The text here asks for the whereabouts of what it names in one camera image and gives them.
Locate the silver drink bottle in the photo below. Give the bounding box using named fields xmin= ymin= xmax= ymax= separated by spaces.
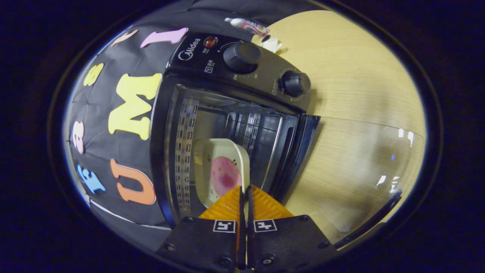
xmin=224 ymin=17 xmax=271 ymax=37

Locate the black electric oven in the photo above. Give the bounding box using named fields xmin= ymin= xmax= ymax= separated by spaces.
xmin=150 ymin=33 xmax=426 ymax=251

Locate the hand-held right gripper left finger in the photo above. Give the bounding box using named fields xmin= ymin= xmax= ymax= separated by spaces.
xmin=156 ymin=185 xmax=246 ymax=270

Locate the pink round food piece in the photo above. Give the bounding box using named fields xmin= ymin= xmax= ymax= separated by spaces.
xmin=210 ymin=156 xmax=243 ymax=197

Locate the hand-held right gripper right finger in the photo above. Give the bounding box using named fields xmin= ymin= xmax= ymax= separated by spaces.
xmin=247 ymin=185 xmax=338 ymax=270

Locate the white rectangular plate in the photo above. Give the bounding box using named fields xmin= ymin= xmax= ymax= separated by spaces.
xmin=193 ymin=138 xmax=251 ymax=209

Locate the white divided seasoning dish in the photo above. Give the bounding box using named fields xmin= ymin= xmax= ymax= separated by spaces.
xmin=260 ymin=37 xmax=283 ymax=53

